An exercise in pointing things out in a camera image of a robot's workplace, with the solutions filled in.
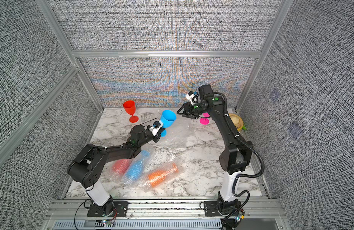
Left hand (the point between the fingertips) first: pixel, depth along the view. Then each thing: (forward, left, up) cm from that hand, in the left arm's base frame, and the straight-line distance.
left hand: (166, 125), depth 88 cm
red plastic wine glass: (+19, +25, -1) cm, 32 cm away
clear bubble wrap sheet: (+3, -9, -15) cm, 18 cm away
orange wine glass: (-29, +6, -9) cm, 31 cm away
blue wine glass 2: (-22, +17, -8) cm, 29 cm away
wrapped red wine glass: (-22, +26, -8) cm, 35 cm away
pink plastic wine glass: (+15, -29, -15) cm, 36 cm away
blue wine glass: (-1, -2, +9) cm, 10 cm away
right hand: (+1, -9, +13) cm, 15 cm away
